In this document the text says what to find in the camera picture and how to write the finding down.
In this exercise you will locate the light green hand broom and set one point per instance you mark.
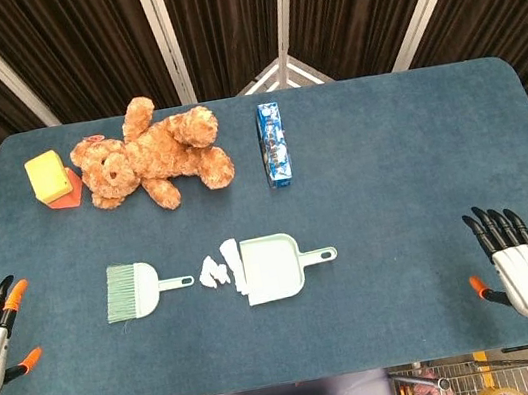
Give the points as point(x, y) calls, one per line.
point(140, 289)

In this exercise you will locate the light green dustpan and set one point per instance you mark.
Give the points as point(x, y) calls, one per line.
point(271, 269)

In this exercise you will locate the long white paper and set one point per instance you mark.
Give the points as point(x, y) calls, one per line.
point(234, 263)

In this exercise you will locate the orange triangular block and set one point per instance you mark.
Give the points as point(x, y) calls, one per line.
point(72, 196)

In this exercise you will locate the blue felt table mat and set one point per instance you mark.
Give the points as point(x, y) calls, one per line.
point(390, 161)

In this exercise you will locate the yellow foam block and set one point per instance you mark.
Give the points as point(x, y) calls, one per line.
point(47, 175)

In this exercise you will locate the brown teddy bear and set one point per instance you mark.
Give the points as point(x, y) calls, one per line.
point(151, 160)

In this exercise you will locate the blue printed carton box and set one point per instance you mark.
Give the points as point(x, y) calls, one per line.
point(273, 145)

